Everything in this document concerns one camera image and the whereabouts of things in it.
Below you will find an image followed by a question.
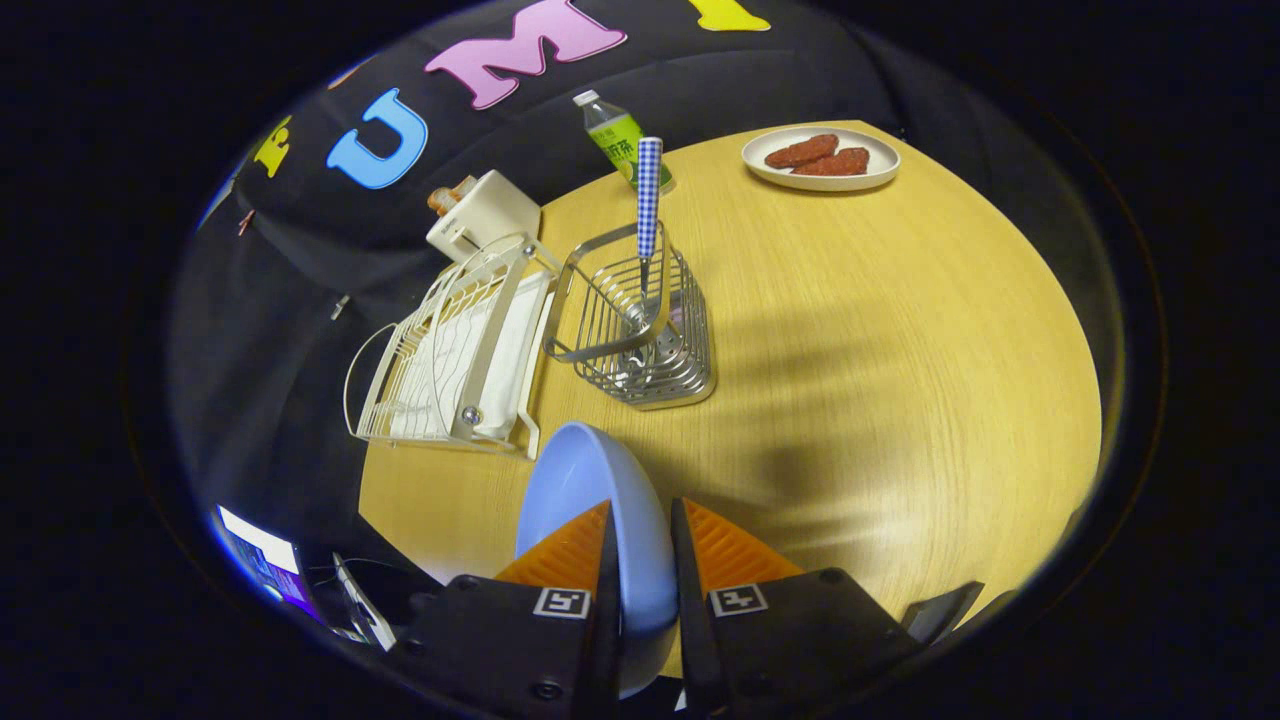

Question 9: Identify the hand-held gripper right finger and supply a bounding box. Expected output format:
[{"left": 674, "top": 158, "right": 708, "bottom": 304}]
[{"left": 670, "top": 497, "right": 921, "bottom": 720}]

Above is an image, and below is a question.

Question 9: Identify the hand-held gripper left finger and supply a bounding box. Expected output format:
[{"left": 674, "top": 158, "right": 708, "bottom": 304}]
[{"left": 395, "top": 500, "right": 623, "bottom": 720}]

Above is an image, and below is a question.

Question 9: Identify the blue plate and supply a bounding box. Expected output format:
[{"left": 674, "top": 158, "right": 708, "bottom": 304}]
[{"left": 515, "top": 422, "right": 681, "bottom": 699}]

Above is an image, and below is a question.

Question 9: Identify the metal wire basket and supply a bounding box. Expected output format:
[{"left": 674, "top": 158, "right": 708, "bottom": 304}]
[{"left": 545, "top": 222, "right": 717, "bottom": 411}]

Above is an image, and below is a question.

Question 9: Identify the white wire dish rack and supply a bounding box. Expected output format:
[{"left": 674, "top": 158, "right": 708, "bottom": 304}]
[{"left": 343, "top": 232, "right": 561, "bottom": 461}]

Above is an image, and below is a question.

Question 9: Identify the spoon with blue checkered handle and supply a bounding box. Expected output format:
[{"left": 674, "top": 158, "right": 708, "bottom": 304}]
[{"left": 620, "top": 137, "right": 666, "bottom": 351}]

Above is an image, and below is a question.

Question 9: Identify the white plate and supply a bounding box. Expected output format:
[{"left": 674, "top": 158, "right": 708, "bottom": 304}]
[{"left": 741, "top": 126, "right": 901, "bottom": 192}]

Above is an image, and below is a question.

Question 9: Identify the computer monitor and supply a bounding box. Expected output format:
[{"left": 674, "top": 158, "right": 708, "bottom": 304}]
[{"left": 213, "top": 505, "right": 321, "bottom": 626}]

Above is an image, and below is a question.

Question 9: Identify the cream toaster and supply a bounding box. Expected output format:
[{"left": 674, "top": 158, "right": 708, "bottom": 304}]
[{"left": 426, "top": 170, "right": 542, "bottom": 266}]

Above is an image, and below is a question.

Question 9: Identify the black backdrop cloth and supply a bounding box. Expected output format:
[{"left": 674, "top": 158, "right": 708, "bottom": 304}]
[{"left": 165, "top": 0, "right": 1151, "bottom": 561}]

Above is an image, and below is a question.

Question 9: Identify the red meat piece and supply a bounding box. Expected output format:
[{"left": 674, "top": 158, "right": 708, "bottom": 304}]
[
  {"left": 792, "top": 147, "right": 871, "bottom": 177},
  {"left": 764, "top": 134, "right": 841, "bottom": 169}
]

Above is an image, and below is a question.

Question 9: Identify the green label drink bottle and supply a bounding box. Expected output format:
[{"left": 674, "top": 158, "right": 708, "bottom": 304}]
[{"left": 572, "top": 90, "right": 676, "bottom": 193}]

